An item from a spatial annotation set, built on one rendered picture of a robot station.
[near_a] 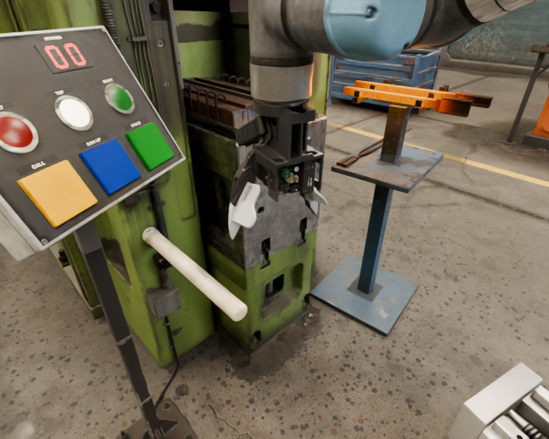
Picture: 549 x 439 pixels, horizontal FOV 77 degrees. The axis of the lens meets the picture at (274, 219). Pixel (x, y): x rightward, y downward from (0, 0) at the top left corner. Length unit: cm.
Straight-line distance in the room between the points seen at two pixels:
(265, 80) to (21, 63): 37
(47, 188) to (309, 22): 40
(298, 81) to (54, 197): 37
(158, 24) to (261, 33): 63
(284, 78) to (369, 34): 13
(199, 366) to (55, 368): 57
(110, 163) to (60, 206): 11
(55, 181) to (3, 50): 20
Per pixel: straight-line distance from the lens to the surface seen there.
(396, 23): 34
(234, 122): 101
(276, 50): 41
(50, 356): 179
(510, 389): 64
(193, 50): 148
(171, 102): 106
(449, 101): 122
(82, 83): 69
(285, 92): 42
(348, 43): 34
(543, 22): 843
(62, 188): 58
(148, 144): 70
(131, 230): 112
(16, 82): 64
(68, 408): 160
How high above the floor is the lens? 124
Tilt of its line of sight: 32 degrees down
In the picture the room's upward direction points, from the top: straight up
